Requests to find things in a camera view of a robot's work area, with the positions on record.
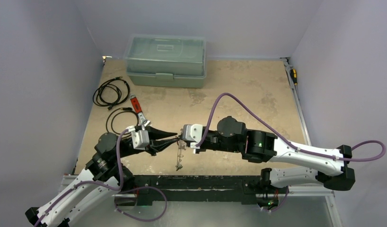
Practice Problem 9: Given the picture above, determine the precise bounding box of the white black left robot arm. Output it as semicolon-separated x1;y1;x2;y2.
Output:
25;125;177;227

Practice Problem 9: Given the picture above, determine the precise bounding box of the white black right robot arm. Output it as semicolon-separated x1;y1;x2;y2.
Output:
181;116;356;192

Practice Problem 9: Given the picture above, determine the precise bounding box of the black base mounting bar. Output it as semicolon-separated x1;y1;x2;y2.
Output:
113;174;290;208

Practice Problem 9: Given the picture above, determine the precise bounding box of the green plastic toolbox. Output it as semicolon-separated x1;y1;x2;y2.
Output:
123;34;206;88

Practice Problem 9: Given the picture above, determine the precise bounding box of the yellow black screwdriver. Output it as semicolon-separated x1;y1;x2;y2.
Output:
290;69;298;86

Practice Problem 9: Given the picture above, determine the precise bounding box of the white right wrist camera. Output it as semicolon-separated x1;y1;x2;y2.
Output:
182;124;203;154

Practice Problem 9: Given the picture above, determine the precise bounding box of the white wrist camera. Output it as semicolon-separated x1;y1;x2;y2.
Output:
182;124;203;154
127;125;150;150

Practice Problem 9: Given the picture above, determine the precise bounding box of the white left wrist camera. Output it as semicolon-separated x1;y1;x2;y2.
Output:
127;125;150;150

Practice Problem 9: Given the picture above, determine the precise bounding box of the black usb cable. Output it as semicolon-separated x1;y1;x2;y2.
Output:
106;107;140;135

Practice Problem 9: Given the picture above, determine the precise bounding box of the red handled adjustable wrench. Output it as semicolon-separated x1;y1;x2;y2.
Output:
130;94;151;127

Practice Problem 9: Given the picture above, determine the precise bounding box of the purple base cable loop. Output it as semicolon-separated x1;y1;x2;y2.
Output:
114;184;168;223

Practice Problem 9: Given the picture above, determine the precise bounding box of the coiled black cable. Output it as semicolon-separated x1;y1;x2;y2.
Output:
93;76;131;111

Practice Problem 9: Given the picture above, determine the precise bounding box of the aluminium frame rail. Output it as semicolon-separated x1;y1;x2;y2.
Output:
280;57;343;227

